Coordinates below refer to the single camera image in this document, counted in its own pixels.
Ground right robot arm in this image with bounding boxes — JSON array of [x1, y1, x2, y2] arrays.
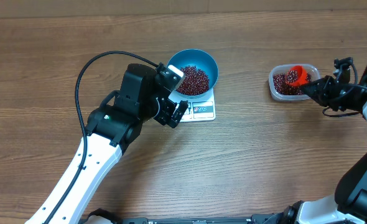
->
[[263, 57, 367, 223]]

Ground orange measuring scoop blue handle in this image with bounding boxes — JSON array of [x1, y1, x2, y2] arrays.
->
[[285, 65, 309, 87]]

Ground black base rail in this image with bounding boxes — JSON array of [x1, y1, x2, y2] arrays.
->
[[77, 208, 284, 224]]

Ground blue metal bowl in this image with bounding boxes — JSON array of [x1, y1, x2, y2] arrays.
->
[[168, 49, 219, 90]]

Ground white digital kitchen scale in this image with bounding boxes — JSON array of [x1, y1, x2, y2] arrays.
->
[[169, 89, 216, 123]]

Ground red beans in bowl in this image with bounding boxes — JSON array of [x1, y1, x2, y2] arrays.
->
[[177, 65, 210, 96]]

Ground clear plastic container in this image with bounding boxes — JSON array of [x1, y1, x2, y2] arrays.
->
[[268, 63, 321, 101]]

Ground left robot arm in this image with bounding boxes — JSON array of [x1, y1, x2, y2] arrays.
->
[[28, 63, 188, 223]]

